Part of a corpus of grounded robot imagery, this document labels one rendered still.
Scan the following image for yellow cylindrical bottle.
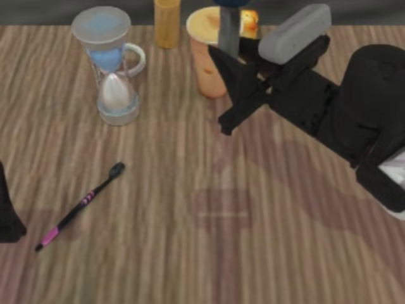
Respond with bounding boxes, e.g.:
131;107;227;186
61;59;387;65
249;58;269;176
154;0;182;49

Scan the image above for gray wrist camera box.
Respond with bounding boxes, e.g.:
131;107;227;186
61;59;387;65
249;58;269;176
258;3;332;65

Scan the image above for peach cup with cream inside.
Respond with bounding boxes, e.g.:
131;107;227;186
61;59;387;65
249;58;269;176
185;6;228;98

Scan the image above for white mug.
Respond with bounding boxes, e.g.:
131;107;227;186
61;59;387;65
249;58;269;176
121;42;147;77

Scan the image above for orange and yellow box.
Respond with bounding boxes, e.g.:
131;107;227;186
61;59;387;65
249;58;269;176
240;9;261;39

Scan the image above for black and pink toothbrush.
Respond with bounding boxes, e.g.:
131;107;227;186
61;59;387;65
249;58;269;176
34;161;126;252

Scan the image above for clear hourglass with blue sand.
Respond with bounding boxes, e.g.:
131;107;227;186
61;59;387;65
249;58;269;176
70;6;141;126

